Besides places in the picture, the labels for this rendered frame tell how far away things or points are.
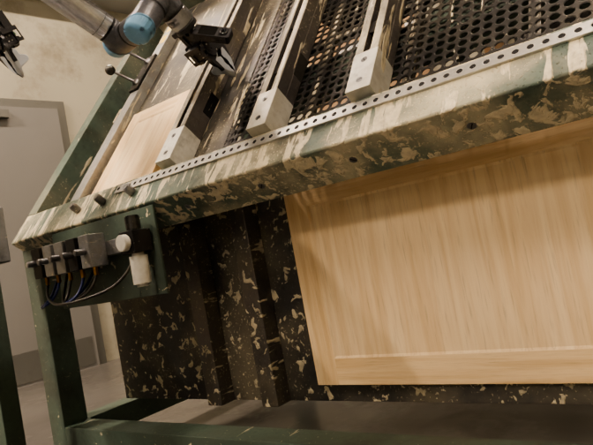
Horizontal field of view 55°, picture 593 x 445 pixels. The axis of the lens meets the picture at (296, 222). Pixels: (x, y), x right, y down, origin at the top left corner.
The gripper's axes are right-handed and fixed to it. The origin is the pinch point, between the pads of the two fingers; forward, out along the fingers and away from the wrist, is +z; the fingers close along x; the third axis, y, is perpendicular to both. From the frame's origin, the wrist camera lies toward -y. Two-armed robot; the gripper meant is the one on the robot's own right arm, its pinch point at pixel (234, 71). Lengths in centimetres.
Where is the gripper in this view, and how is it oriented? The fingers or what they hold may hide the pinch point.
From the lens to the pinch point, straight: 181.0
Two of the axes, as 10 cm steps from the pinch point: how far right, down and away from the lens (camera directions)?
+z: 5.8, 5.6, 5.9
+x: -2.3, 8.1, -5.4
